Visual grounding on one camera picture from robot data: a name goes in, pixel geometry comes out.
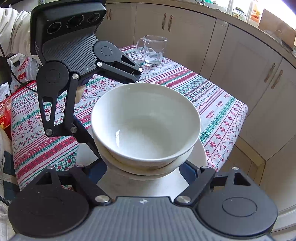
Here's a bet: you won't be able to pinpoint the white plate with fruit print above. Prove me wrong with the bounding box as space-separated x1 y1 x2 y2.
75 124 208 200

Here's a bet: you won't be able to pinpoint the large white bowl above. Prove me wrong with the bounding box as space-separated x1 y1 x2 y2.
91 83 201 167

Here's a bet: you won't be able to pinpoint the medium white bowl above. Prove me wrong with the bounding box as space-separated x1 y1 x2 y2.
93 136 195 176

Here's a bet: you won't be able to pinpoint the small white bowl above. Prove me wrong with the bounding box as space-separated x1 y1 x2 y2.
106 162 179 181

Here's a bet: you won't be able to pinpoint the red white plastic bag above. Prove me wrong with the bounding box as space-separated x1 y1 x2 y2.
8 54 39 93

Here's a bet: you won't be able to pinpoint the clear glass mug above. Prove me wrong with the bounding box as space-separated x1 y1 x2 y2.
136 35 168 66

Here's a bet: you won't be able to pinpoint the red snack package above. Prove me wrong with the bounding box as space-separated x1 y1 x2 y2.
0 96 12 130

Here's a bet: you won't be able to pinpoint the patterned tablecloth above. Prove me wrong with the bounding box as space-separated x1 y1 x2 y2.
11 58 248 189

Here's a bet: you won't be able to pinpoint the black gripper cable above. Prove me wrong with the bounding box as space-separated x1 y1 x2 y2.
0 44 39 92

